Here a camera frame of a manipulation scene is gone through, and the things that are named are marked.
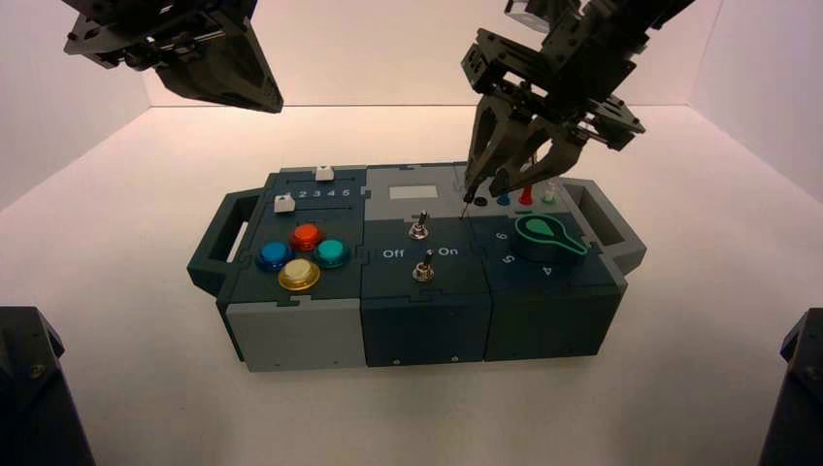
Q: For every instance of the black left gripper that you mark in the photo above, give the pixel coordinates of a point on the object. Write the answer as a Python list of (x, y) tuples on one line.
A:
[(161, 26)]

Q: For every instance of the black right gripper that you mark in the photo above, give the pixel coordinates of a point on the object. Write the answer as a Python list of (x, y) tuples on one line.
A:
[(566, 71)]

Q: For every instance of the green rotary knob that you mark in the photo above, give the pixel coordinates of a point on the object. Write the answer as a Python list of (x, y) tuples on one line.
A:
[(540, 239)]

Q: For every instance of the white slider cap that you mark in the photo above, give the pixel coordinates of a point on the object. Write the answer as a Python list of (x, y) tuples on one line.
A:
[(283, 203), (324, 172)]

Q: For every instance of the orange push button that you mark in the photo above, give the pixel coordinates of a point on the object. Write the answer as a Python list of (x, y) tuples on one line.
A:
[(306, 236)]

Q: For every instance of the blue push button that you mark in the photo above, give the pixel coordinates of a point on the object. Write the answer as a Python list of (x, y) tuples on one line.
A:
[(274, 256)]

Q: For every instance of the teal and grey task box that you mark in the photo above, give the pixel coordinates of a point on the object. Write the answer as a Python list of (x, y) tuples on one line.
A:
[(418, 321)]

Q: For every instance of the teal push button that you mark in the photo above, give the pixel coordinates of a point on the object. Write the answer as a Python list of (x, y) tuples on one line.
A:
[(331, 253)]

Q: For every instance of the yellow push button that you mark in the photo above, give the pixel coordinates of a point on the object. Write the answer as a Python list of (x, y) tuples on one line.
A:
[(299, 274)]

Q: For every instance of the metal toggle switch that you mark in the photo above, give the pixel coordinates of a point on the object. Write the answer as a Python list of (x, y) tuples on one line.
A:
[(422, 268), (418, 226)]

